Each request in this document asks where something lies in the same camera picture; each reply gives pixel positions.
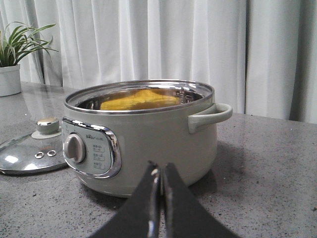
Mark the yellow corn cob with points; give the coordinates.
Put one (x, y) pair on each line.
(139, 99)

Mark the glass pot lid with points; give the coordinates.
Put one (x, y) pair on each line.
(34, 152)

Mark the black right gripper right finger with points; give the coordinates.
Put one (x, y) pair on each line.
(185, 217)

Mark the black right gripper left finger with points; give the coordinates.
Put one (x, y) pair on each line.
(139, 216)

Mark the green potted plant white pot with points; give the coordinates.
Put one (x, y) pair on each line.
(17, 41)

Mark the pale green electric cooking pot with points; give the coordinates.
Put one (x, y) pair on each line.
(109, 151)

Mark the white curtain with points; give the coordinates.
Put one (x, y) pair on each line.
(259, 55)

